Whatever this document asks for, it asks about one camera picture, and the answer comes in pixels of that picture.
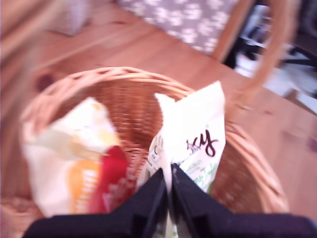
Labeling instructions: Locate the red and white Maltesers bag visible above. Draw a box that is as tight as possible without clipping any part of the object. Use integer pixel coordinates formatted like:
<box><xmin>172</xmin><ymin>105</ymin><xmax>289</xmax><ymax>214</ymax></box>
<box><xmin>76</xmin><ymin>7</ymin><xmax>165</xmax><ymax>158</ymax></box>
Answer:
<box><xmin>21</xmin><ymin>96</ymin><xmax>139</xmax><ymax>218</ymax></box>

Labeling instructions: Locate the woven wicker basket with handle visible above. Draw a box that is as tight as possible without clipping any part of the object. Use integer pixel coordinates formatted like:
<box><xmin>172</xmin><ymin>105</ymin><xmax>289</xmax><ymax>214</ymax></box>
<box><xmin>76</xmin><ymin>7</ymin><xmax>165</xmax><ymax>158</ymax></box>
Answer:
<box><xmin>0</xmin><ymin>0</ymin><xmax>302</xmax><ymax>238</ymax></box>

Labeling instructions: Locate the black metal frame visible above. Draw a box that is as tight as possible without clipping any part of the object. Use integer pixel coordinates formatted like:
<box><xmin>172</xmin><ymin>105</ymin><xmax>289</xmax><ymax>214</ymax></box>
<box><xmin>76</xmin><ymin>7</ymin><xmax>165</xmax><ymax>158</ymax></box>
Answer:
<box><xmin>224</xmin><ymin>0</ymin><xmax>317</xmax><ymax>72</ymax></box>

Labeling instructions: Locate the white Galaxy egg bag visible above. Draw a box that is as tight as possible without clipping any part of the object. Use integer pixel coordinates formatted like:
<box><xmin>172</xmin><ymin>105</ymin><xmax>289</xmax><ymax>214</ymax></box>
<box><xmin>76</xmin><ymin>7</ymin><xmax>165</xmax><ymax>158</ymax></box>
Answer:
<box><xmin>137</xmin><ymin>80</ymin><xmax>226</xmax><ymax>238</ymax></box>

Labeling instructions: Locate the pale grey soft object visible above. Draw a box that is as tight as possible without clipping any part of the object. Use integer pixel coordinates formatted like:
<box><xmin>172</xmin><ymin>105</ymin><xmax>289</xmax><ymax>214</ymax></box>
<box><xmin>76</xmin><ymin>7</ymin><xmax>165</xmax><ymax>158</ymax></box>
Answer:
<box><xmin>47</xmin><ymin>0</ymin><xmax>90</xmax><ymax>37</ymax></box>

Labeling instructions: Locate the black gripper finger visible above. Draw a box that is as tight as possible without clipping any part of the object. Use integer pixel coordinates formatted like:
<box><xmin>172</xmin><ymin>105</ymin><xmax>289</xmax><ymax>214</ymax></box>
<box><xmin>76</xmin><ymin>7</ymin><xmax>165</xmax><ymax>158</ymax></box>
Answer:
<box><xmin>108</xmin><ymin>168</ymin><xmax>168</xmax><ymax>238</ymax></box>
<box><xmin>170</xmin><ymin>163</ymin><xmax>235</xmax><ymax>238</ymax></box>

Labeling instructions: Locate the chair with paw print cushion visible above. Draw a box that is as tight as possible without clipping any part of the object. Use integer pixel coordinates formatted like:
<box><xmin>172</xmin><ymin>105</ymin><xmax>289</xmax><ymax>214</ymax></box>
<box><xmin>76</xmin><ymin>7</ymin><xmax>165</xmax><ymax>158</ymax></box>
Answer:
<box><xmin>116</xmin><ymin>0</ymin><xmax>257</xmax><ymax>62</ymax></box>

